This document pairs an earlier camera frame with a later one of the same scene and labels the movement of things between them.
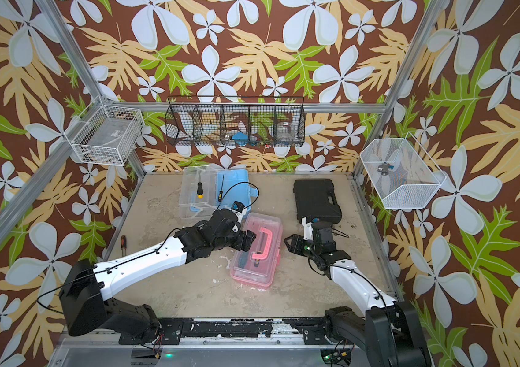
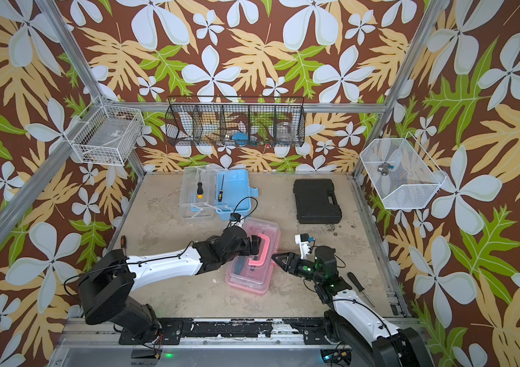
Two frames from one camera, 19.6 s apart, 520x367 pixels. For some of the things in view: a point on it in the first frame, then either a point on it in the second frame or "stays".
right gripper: x=297 y=240 to x=293 y=263
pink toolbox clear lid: x=255 y=267 stays
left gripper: x=240 y=244 to x=256 y=246
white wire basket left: x=105 y=134 stays
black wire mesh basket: x=276 y=121 stays
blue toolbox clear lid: x=198 y=192 stays
